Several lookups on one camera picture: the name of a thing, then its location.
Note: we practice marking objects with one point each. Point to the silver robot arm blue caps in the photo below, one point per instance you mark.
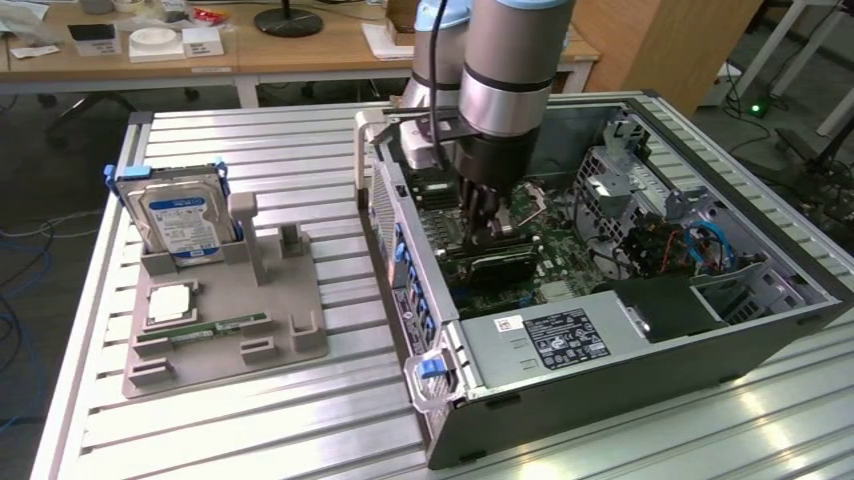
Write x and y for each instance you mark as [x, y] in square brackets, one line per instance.
[513, 60]

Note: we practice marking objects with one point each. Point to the white box round dish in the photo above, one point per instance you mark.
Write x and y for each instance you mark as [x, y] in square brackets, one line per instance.
[154, 45]

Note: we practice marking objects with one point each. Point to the blue case latch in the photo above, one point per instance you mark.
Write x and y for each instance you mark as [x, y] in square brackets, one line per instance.
[428, 367]

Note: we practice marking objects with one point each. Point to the small silver chipset heatsink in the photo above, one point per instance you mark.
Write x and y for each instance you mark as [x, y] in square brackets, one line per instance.
[556, 293]

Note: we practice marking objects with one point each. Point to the green motherboard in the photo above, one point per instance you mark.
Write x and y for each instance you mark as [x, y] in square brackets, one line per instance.
[563, 235]

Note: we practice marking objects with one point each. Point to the metal socket cover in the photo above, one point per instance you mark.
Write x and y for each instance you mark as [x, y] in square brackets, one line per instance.
[533, 205]

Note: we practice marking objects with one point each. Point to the wooden desk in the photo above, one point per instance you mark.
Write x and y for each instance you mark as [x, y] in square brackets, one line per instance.
[80, 66]

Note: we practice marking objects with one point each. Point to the graphics card with metal bracket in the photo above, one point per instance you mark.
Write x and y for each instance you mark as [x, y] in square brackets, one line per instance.
[500, 267]

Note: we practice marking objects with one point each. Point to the open black PC case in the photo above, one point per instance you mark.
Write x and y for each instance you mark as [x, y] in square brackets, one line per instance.
[600, 415]

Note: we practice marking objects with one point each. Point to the blue label hard drive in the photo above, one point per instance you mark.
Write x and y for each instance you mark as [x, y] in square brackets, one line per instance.
[132, 174]

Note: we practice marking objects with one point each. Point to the white desk frame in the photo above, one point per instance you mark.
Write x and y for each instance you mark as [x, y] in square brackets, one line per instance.
[759, 60]

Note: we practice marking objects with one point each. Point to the red package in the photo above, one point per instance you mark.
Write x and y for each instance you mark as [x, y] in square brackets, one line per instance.
[208, 16]

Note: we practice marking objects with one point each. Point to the black plastic shroud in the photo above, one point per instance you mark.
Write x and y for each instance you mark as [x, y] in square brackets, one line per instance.
[660, 310]

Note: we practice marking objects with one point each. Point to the device with green light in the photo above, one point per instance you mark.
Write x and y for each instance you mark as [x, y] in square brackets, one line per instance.
[755, 107]

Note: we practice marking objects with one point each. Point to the white paper slip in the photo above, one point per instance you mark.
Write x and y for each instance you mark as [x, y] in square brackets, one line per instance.
[34, 51]

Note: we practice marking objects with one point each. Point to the green RAM stick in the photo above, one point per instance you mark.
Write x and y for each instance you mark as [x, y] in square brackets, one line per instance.
[209, 330]

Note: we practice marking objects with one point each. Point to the metal disk bay cage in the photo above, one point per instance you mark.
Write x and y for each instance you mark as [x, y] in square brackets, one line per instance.
[613, 190]

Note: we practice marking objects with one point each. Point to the white box black top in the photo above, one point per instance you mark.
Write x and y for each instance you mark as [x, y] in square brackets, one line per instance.
[94, 40]

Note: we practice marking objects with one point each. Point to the black office chair base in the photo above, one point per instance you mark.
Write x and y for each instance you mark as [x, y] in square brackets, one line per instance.
[86, 105]

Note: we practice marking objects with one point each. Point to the blue card retainer strip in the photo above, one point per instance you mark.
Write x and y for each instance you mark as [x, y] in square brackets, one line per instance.
[400, 250]

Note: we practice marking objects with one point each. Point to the silver hard disk blue label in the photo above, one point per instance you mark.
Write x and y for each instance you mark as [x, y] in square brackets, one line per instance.
[181, 225]

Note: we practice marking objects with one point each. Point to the plain white box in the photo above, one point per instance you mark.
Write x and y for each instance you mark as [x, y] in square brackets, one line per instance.
[201, 42]

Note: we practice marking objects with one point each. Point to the grey power supply unit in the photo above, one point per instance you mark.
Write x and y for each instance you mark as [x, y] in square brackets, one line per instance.
[507, 350]

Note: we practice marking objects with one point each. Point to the grey printed parts rack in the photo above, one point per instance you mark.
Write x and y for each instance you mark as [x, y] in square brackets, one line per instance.
[222, 300]

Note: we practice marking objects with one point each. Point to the white paper stack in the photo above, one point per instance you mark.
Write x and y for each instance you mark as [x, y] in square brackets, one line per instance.
[386, 42]

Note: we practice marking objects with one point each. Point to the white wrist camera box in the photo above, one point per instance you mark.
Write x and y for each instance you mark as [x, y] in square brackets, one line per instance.
[423, 145]

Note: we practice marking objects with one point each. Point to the wooden cabinet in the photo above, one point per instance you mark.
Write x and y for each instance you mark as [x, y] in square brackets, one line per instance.
[693, 50]

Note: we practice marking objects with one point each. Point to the black round lamp base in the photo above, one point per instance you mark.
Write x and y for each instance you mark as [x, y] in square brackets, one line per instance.
[288, 22]

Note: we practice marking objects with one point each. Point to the brown cardboard box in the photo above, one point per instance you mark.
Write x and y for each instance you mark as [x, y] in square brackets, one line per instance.
[400, 15]

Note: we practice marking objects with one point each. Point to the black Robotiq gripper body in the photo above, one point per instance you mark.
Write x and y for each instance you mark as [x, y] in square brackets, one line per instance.
[496, 160]

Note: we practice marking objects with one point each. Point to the silver CPU chip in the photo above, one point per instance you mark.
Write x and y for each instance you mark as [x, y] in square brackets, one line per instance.
[169, 305]

